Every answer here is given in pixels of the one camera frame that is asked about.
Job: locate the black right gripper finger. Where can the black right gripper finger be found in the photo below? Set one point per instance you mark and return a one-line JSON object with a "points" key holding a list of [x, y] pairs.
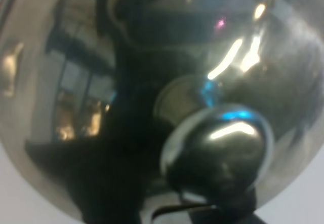
{"points": [[168, 208]]}

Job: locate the stainless steel teapot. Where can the stainless steel teapot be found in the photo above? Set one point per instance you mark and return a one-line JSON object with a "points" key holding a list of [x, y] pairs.
{"points": [[105, 103]]}

